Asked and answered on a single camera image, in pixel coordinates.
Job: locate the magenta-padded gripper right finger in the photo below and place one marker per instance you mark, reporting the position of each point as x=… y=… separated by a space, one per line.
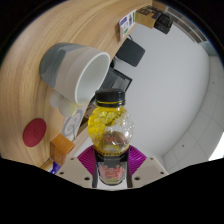
x=150 y=171

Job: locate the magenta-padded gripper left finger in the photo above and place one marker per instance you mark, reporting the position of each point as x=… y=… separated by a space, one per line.
x=74 y=171

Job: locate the clear black-capped drink bottle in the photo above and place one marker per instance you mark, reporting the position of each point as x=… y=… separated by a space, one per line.
x=111 y=133

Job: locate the flat round red coaster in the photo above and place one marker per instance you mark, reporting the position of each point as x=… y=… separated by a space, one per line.
x=34 y=132

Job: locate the black mesh office chair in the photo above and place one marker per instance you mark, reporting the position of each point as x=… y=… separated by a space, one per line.
x=116 y=80

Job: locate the white and grey mug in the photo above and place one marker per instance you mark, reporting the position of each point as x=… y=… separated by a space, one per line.
x=66 y=70

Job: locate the wooden shelf cabinet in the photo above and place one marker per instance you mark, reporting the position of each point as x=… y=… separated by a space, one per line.
x=190 y=28

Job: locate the white leaflet with green print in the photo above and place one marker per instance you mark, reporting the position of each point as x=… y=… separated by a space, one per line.
x=127 y=23

